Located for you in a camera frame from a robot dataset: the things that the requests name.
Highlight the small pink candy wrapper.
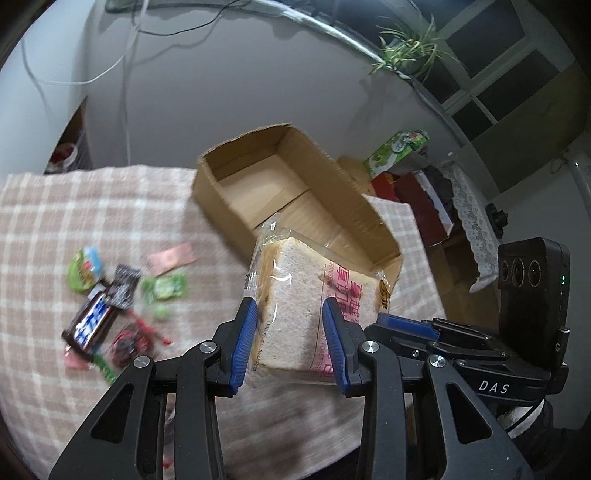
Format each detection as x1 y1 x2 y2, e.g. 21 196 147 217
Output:
63 345 90 371

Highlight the white cable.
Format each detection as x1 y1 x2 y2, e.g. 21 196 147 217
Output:
20 0 150 167

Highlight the red gift box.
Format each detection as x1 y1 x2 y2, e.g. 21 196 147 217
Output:
370 170 456 247

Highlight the green candy packet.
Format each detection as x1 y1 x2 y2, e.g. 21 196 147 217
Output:
140 271 187 322

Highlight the brown cardboard box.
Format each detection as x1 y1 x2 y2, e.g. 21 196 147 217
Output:
193 124 403 284

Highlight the black cable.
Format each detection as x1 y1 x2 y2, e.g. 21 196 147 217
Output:
103 0 260 38

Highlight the plaid checkered tablecloth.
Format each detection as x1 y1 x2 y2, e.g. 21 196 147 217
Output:
0 164 447 480

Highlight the small black candy packet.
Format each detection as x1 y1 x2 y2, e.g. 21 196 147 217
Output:
107 264 141 310

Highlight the packaged sliced bread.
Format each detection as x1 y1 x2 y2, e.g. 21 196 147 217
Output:
245 213 391 385

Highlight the red dried fruit packet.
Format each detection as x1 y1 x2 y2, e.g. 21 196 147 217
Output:
109 310 172 368

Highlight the window frame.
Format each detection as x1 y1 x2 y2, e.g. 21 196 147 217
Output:
403 1 575 140

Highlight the wooden side cabinet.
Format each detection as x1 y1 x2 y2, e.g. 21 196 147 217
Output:
335 155 482 319

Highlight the green round jelly cup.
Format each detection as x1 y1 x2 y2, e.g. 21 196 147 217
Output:
67 246 103 292

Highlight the green printed carton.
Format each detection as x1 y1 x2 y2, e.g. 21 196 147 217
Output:
363 130 429 179

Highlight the potted spider plant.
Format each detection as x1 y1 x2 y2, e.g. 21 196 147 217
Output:
370 16 462 81

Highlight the black camera box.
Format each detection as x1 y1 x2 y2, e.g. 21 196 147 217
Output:
498 237 570 371

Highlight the Snickers chocolate bar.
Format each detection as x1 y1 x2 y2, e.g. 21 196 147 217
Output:
61 280 118 362

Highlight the white lace cloth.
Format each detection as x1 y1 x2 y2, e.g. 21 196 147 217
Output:
441 161 499 293

